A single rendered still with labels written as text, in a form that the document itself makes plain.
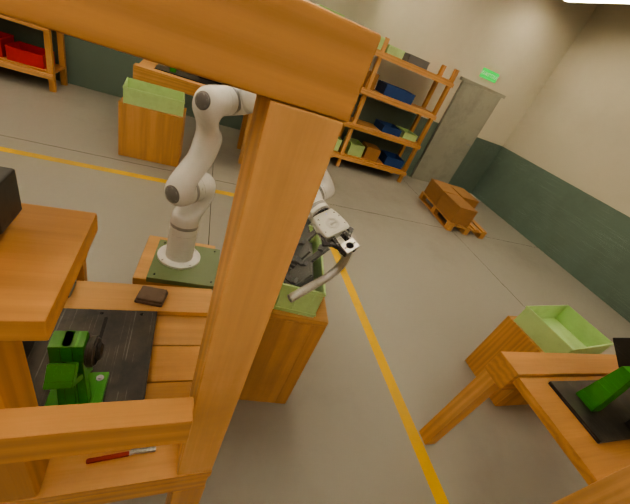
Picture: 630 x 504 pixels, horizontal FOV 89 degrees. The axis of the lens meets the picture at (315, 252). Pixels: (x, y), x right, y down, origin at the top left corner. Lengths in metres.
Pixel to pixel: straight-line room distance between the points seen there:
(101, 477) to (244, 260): 0.78
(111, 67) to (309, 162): 6.27
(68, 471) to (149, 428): 0.43
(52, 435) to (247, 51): 0.64
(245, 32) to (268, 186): 0.16
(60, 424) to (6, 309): 0.27
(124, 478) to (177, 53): 0.98
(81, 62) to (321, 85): 6.40
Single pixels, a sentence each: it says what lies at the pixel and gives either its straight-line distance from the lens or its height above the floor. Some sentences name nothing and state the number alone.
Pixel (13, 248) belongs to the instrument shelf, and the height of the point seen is 1.54.
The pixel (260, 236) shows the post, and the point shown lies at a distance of 0.45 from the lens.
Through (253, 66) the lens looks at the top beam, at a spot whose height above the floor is 1.87.
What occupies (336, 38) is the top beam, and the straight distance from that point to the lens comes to 0.38.
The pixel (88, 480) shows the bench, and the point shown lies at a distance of 1.12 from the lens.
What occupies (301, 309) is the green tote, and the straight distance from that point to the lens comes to 1.61.
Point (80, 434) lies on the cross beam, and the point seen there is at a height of 1.27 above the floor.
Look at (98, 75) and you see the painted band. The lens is 6.69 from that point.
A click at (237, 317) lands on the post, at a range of 0.55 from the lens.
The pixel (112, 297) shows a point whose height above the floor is 0.90.
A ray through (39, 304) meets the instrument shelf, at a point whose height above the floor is 1.54.
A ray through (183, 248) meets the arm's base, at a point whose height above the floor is 0.97.
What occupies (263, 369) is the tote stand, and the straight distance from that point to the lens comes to 1.96.
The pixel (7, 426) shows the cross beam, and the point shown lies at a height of 1.27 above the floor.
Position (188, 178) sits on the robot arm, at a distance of 1.36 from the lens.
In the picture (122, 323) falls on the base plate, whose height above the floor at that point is 0.90.
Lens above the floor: 1.92
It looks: 32 degrees down
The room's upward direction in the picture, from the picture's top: 23 degrees clockwise
